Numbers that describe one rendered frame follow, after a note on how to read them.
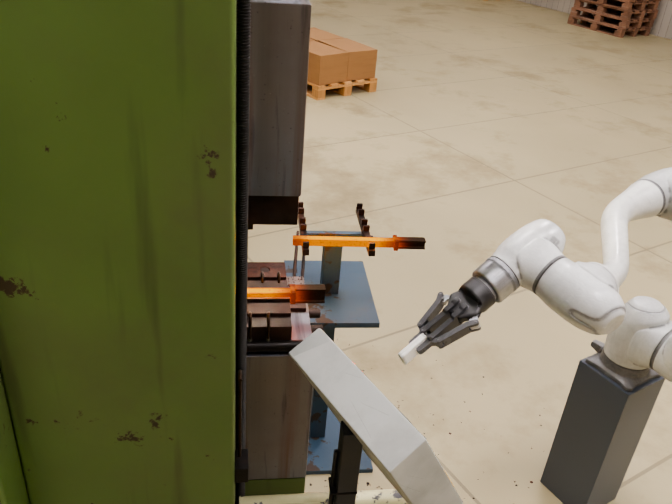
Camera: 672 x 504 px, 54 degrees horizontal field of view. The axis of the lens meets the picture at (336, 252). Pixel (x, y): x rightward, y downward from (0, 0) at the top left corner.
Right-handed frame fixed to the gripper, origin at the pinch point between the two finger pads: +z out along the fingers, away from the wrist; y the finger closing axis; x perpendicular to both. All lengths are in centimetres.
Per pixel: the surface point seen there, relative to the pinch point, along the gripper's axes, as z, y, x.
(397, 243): -29, 60, -34
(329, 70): -198, 476, -212
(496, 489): -12, 25, -137
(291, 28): -17, 32, 59
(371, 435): 19.6, -19.8, 16.4
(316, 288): 3.5, 42.8, -10.3
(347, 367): 14.8, -5.5, 16.4
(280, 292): 11.7, 46.7, -6.9
